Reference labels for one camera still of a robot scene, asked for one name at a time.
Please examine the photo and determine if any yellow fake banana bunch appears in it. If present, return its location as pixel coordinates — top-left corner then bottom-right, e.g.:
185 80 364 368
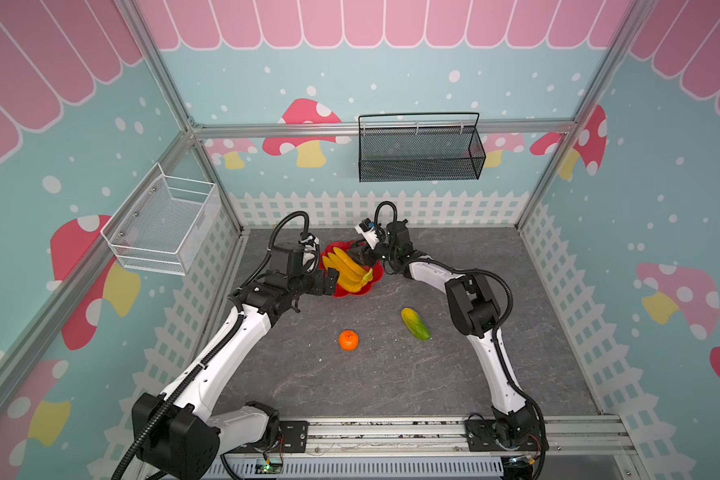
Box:
323 248 374 294

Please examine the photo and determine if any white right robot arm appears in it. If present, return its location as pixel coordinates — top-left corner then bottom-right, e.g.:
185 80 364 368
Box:
356 219 548 455

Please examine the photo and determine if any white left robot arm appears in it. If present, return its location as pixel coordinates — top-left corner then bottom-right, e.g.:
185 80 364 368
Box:
113 242 338 479

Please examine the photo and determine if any red flower-shaped fruit bowl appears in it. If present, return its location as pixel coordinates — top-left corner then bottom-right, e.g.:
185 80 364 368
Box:
320 241 384 298

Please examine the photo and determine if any orange fake tangerine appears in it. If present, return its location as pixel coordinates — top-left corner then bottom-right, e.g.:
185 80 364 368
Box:
338 330 359 351

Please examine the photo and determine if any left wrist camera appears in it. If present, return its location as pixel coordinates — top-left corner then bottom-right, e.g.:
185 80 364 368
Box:
299 233 320 255

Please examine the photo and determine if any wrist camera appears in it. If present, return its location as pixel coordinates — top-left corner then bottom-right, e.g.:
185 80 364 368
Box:
355 218 379 250
299 233 320 255

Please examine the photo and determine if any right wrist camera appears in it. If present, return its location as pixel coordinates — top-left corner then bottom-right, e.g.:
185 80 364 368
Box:
355 218 379 250

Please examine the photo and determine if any black wire mesh basket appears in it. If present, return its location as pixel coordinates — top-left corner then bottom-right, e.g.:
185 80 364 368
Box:
357 112 487 183

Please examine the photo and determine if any white wire mesh basket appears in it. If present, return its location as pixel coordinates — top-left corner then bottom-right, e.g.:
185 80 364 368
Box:
101 164 221 276

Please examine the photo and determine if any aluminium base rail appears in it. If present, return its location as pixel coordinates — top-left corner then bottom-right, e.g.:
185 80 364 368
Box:
206 415 649 479

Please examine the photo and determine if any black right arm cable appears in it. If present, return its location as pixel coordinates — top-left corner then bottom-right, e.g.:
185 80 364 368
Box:
374 200 550 480

